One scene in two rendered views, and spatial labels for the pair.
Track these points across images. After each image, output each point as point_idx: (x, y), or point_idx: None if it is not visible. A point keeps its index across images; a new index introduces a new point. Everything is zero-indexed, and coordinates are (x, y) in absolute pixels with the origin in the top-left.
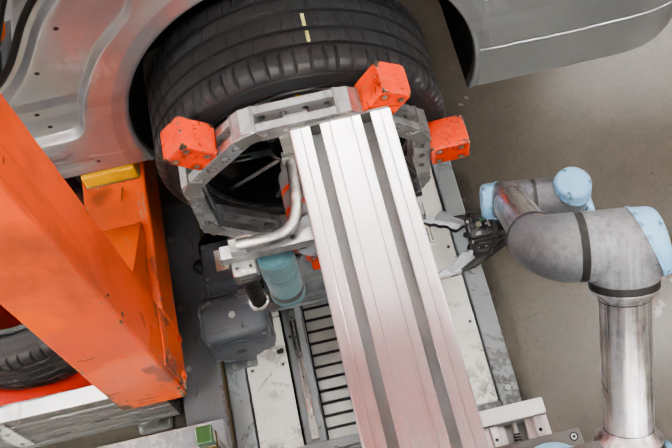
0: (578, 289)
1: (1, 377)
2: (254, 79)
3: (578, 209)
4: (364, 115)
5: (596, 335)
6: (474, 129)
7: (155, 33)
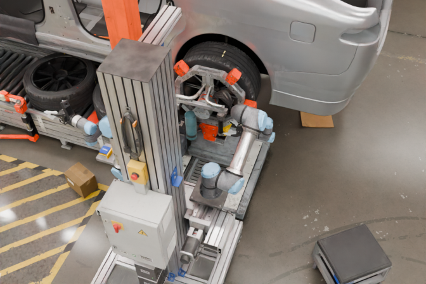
0: (284, 199)
1: None
2: (203, 58)
3: (266, 130)
4: (177, 7)
5: (280, 213)
6: (284, 142)
7: (187, 38)
